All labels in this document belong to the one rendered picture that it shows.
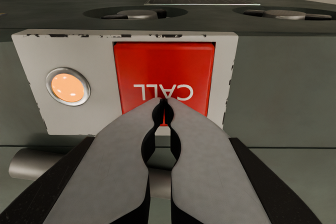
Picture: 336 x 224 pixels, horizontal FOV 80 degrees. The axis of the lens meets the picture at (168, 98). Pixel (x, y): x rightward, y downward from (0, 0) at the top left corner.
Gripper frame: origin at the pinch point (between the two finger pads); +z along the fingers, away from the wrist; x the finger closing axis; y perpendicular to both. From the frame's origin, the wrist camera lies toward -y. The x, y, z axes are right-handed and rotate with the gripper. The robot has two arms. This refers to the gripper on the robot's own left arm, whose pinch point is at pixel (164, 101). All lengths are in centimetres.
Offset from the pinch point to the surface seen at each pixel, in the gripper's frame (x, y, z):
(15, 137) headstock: -11.8, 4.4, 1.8
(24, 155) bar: -10.6, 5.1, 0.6
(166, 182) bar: 0.1, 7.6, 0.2
